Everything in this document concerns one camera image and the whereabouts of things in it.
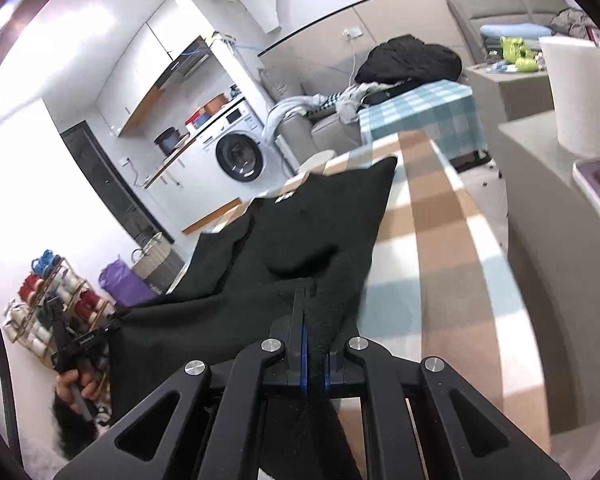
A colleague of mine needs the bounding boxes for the white charging cable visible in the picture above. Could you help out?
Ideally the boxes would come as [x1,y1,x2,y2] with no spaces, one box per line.
[347,35,363,86]

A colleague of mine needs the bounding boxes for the grey sofa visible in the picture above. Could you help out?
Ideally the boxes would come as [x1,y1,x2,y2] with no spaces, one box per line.
[260,55,376,166]

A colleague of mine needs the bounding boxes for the light blue folded cloth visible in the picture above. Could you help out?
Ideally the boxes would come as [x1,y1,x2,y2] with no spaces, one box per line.
[480,24,556,41]

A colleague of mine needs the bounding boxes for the black cable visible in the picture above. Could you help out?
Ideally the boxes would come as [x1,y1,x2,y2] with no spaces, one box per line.
[0,280,21,461]

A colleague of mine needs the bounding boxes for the white wall cabinets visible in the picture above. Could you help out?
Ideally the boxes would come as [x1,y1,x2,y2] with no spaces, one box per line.
[97,0,203,136]

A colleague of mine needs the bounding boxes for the pile of light clothes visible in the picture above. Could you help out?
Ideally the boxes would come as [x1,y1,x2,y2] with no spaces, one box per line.
[307,82,381,123]

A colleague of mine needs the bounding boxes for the black knit garment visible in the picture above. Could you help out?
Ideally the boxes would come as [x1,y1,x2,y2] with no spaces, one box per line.
[107,156,398,480]

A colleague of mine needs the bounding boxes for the wooden shoe rack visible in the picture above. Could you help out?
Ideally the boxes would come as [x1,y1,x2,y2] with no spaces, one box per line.
[2,249,116,366]

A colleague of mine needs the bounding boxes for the black range hood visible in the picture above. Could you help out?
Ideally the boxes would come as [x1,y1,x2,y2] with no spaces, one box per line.
[152,35,213,91]

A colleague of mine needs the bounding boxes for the person's left hand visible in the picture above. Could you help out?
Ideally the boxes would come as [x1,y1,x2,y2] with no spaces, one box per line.
[55,370,99,413]

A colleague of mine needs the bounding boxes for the white garment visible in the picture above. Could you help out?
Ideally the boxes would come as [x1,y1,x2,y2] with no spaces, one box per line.
[262,95,311,141]

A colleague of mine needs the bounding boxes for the white washing machine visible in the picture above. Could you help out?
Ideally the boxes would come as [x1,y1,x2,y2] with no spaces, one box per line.
[195,97,273,183]

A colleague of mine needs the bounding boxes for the black jacket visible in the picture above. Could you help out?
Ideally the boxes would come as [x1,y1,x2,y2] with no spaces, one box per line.
[355,35,463,86]

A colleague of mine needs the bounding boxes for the brown checkered tablecloth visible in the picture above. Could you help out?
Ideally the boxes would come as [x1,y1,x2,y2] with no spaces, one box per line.
[167,130,553,480]

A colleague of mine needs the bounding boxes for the woven laundry basket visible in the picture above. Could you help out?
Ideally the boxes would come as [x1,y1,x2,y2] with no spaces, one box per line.
[131,232,173,281]

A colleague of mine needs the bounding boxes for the teal checkered cloth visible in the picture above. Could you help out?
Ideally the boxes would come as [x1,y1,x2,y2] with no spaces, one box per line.
[357,80,488,158]

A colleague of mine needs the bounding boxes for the dark blue pot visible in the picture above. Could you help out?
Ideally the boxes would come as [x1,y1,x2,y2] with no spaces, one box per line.
[154,127,182,156]

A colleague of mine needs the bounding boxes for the white paper towel roll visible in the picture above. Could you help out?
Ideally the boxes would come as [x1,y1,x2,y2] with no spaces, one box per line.
[539,36,600,155]

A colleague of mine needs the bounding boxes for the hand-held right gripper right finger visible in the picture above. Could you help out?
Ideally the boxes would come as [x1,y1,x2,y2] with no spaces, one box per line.
[307,320,571,480]

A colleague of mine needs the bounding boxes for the dark glass door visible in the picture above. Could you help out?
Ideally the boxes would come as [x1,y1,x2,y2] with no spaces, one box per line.
[60,120,186,281]

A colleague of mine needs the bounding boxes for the purple bag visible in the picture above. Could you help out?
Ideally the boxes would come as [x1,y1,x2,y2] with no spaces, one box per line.
[98,257,156,307]

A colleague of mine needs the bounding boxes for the grey crumpled clothing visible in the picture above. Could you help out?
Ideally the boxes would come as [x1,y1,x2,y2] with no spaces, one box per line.
[550,7,600,36]

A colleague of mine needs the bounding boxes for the beige low cabinet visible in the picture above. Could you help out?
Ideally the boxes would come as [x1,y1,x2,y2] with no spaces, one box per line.
[465,62,556,126]

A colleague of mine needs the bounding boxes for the beige sofa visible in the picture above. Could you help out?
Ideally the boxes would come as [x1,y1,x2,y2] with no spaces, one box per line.
[444,0,581,66]

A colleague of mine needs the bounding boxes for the grey side cabinet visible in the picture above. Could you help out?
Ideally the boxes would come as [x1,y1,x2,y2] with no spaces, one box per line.
[497,115,600,436]

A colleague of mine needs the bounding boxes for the white wood-edged kitchen counter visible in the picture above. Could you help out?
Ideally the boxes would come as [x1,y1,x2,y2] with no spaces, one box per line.
[142,132,203,190]

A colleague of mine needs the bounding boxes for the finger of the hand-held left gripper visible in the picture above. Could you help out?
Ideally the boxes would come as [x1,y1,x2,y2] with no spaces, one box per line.
[80,319,124,356]

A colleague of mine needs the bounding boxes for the copper pot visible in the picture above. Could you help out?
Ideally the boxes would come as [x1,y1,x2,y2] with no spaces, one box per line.
[202,92,228,116]

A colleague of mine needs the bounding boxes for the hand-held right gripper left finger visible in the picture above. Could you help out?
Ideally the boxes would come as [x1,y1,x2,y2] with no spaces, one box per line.
[55,287,308,480]

